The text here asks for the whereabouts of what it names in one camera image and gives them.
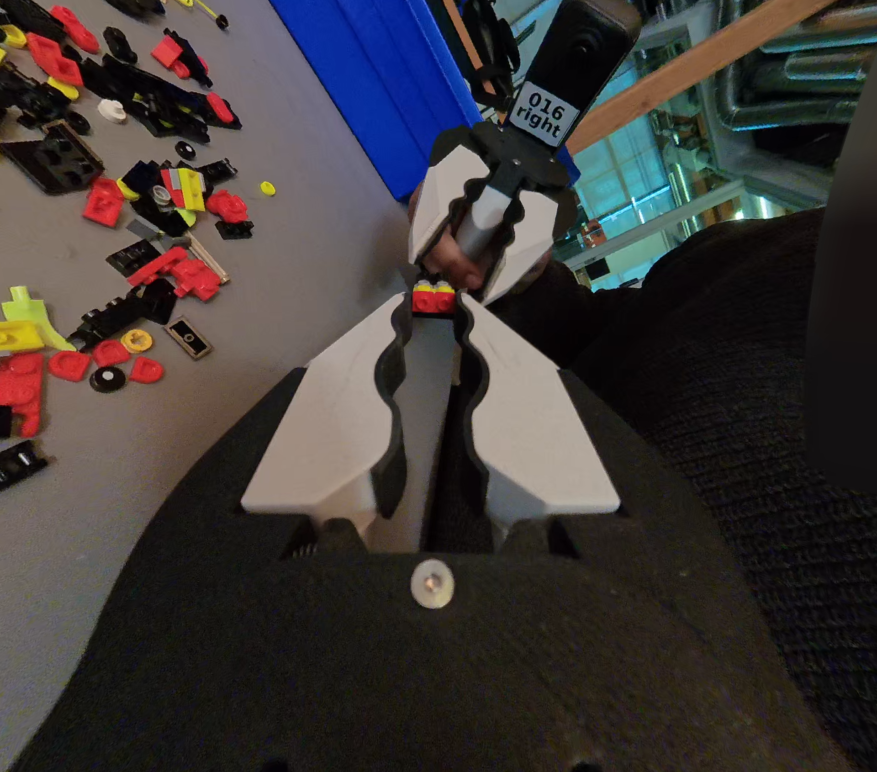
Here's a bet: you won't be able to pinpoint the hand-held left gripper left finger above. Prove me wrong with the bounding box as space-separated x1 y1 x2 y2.
241 291 413 547

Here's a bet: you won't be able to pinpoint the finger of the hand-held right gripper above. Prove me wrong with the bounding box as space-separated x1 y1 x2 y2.
478 188 561 308
408 143 493 271

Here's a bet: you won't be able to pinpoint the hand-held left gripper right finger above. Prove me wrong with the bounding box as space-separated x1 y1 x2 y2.
455 292 622 547

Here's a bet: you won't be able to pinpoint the red yellow black lego assembly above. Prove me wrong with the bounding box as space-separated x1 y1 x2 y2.
411 279 458 317

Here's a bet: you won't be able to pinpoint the person's right forearm black sleeve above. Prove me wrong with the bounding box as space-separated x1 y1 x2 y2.
480 206 877 499

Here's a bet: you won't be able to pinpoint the pile of loose lego pieces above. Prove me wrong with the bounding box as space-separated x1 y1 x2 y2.
0 0 278 492

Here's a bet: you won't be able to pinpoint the person's right hand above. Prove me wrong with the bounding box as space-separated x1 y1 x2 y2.
410 186 485 293

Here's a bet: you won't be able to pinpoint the black backpack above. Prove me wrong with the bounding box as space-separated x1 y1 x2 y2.
459 0 522 101

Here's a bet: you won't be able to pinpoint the wooden beam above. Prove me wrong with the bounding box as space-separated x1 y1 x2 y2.
567 0 877 155

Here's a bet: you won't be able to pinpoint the grey metal pipes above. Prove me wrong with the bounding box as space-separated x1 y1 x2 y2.
589 0 877 136

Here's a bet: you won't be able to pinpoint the dark smooth rounded object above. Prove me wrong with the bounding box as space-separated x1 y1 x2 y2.
805 94 877 495

